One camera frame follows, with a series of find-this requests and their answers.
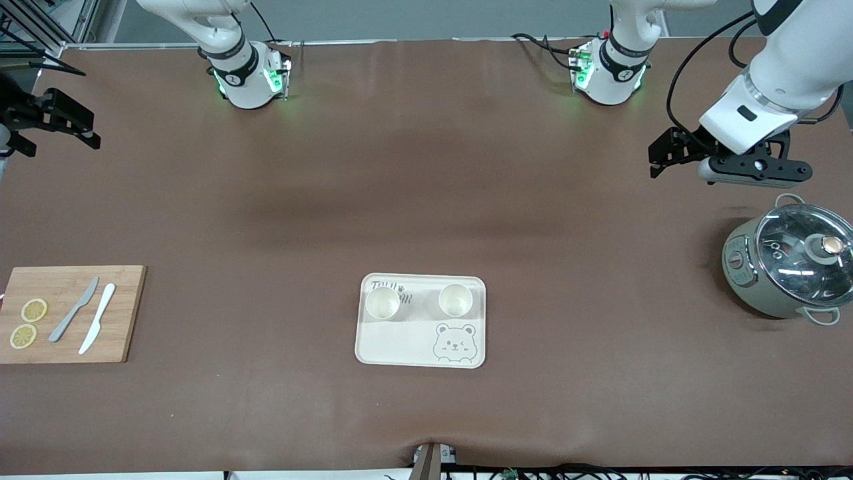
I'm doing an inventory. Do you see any white IKEA cup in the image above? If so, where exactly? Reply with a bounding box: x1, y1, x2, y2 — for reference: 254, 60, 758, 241
366, 287, 401, 321
438, 283, 474, 317

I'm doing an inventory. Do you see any glass pot lid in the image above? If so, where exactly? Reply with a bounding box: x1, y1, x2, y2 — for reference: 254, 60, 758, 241
755, 203, 853, 308

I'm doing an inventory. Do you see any grey-green electric cooking pot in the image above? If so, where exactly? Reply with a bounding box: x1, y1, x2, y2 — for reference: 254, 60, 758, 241
722, 193, 842, 327

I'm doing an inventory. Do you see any grey plastic knife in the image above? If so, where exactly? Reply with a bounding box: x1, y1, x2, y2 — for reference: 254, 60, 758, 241
49, 277, 100, 343

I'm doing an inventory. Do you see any white plastic knife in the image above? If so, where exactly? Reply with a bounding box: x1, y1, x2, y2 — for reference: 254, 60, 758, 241
79, 283, 117, 355

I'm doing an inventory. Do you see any bamboo cutting board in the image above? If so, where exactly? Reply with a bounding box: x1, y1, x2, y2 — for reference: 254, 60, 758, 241
0, 265, 147, 365

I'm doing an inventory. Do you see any brown table cover mat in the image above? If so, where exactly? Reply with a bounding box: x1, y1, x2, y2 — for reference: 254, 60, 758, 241
0, 37, 853, 475

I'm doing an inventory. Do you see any cream tray with bear print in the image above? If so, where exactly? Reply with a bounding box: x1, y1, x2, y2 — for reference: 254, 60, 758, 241
355, 273, 487, 369

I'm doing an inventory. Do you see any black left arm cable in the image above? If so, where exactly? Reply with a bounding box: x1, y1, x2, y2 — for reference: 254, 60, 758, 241
666, 10, 844, 134

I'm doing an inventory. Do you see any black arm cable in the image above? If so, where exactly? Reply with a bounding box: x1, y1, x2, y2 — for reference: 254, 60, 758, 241
666, 10, 844, 134
250, 0, 279, 44

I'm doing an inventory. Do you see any aluminium frame post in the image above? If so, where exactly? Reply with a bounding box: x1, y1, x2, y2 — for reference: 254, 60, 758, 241
0, 0, 101, 75

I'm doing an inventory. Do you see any black base power cable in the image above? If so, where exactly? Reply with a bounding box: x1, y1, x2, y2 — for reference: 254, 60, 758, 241
511, 32, 580, 71

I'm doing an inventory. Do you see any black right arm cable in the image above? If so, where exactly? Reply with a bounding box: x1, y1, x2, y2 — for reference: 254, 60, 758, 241
250, 0, 279, 44

